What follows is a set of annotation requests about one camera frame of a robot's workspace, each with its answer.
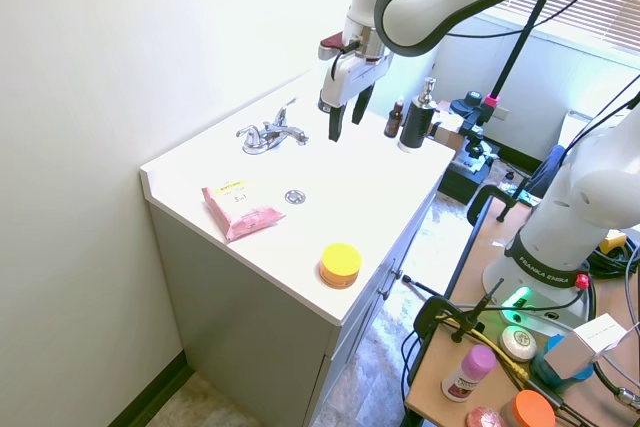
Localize window blinds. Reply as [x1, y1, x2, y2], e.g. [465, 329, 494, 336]
[492, 0, 640, 53]

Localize black pump soap dispenser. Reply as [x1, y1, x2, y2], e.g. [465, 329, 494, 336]
[397, 76, 440, 154]

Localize yellow cable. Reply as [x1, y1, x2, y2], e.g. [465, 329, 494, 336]
[433, 314, 531, 383]

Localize pink wipes packet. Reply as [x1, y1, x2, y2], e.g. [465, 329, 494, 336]
[200, 178, 287, 245]

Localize grey vanity cabinet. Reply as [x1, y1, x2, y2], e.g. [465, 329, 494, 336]
[148, 174, 446, 427]

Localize blue roll of tape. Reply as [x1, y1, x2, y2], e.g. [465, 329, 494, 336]
[530, 334, 596, 389]

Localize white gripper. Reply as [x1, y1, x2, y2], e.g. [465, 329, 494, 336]
[316, 50, 392, 143]

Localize black c-clamp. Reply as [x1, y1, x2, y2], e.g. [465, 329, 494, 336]
[466, 184, 521, 226]
[410, 277, 506, 348]

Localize pink round soap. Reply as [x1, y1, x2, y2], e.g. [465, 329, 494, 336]
[464, 405, 507, 427]

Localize black camera stand pole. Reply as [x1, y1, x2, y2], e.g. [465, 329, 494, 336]
[484, 0, 557, 108]

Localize yellow lidded orange jar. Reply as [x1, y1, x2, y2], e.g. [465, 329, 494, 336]
[317, 242, 363, 291]

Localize pink capped deodorant stick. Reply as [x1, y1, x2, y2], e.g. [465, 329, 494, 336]
[440, 344, 498, 403]

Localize small amber dropper bottle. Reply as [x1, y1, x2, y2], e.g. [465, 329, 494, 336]
[383, 98, 406, 139]

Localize brown cardboard box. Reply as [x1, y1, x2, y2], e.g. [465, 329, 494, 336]
[425, 119, 466, 151]

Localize chrome two-handle faucet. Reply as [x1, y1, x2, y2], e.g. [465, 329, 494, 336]
[235, 98, 310, 156]

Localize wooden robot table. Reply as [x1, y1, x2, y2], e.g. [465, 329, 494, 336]
[403, 194, 640, 427]

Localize coiled black cable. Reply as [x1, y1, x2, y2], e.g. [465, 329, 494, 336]
[584, 234, 640, 281]

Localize small white cardboard box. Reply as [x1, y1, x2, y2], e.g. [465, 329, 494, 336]
[542, 312, 629, 379]

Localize round white soap tin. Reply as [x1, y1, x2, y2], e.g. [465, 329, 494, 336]
[499, 325, 538, 362]

